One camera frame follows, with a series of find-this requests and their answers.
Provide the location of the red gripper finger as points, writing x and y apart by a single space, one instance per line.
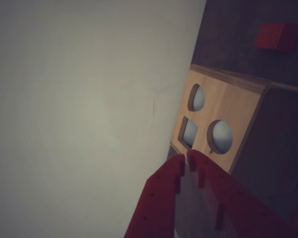
243 213
156 203

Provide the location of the wooden shape sorter box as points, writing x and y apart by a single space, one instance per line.
238 106

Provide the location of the red cube block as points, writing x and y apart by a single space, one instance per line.
275 37

